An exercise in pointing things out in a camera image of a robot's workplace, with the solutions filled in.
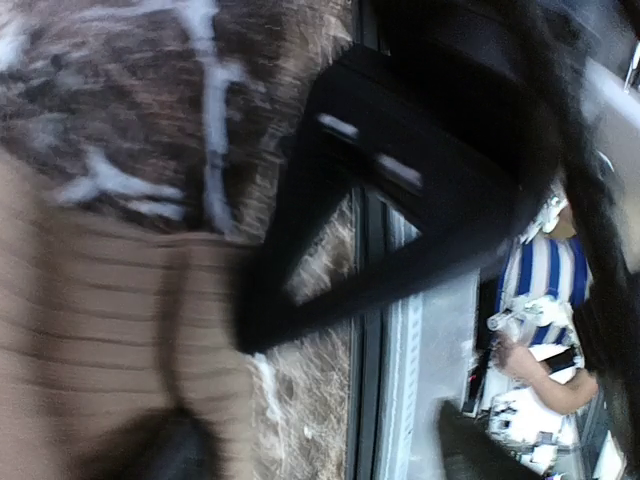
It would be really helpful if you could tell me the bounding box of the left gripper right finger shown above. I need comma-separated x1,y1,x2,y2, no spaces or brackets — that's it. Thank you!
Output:
437,400,540,480

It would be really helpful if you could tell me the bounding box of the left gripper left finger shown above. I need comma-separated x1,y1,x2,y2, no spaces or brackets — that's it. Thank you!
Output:
74,408,224,479

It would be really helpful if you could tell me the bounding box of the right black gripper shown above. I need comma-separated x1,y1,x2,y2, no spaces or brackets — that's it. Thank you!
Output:
234,1,562,353

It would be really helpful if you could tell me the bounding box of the tan brown sock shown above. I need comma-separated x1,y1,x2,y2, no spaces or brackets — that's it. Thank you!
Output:
1,154,253,479

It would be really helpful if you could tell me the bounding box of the operator hand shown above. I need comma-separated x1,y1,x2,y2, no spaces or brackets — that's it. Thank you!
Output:
494,333,550,398

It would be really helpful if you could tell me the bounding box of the black front rail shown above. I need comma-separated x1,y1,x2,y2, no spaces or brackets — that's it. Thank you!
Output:
344,0,396,480

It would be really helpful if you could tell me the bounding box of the white slotted cable duct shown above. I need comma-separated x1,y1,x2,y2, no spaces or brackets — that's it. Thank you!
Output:
374,271,479,479

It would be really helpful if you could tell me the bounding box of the black braided cable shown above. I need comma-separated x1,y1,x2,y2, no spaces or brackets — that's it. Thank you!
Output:
519,0,640,451

